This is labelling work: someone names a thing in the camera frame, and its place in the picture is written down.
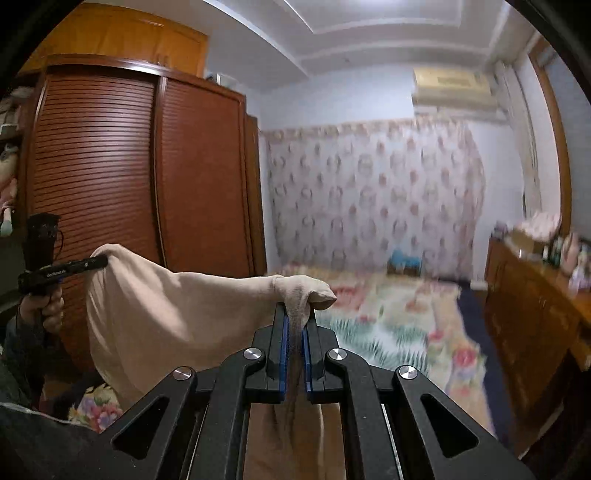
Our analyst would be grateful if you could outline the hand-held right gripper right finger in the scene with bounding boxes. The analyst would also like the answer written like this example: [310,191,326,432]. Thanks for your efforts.
[302,308,536,480]

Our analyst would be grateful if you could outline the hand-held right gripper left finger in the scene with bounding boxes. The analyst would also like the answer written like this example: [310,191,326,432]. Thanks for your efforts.
[110,302,293,480]

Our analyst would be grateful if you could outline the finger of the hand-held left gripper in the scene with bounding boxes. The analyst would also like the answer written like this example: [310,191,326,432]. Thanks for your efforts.
[68,255,110,278]

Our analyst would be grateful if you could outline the beige printed t-shirt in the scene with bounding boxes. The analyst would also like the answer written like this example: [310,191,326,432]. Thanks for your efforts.
[85,244,347,480]

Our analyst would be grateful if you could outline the person's left forearm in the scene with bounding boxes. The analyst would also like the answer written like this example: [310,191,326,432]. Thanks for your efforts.
[0,316,58,407]

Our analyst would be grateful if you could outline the person's left hand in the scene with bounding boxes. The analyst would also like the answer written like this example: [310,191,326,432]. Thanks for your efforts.
[17,294,66,334]

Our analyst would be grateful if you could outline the wooden louvered wardrobe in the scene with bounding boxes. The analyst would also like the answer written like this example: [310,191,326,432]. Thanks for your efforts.
[18,53,269,374]

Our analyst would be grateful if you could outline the green leaf print blanket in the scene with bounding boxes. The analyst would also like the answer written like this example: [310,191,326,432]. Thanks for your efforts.
[318,314,467,370]

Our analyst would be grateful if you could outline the box with blue cloth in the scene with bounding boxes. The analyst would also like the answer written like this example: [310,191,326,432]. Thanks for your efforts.
[387,249,422,275]

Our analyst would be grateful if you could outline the person's dark top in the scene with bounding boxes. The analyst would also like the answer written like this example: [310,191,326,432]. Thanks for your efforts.
[0,401,139,480]

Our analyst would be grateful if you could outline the dark blue bedsheet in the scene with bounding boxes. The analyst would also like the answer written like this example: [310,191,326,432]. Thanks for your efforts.
[455,281,518,439]

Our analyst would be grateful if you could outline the circle print curtain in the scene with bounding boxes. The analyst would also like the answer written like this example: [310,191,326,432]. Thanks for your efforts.
[261,115,485,282]

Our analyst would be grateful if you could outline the wooden overhead cabinet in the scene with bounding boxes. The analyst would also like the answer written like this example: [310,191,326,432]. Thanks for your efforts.
[21,2,209,78]

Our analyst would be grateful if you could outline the wooden sideboard cabinet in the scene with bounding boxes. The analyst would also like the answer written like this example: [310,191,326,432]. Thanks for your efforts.
[482,235,591,430]

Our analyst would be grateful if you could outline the pink jug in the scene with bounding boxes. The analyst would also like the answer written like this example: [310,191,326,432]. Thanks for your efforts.
[561,231,581,269]

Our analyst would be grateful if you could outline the cream air conditioner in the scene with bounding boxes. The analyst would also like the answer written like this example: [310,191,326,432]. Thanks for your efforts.
[411,67,502,121]

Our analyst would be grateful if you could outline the wooden window frame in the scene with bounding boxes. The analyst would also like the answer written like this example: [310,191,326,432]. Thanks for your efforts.
[529,37,574,241]

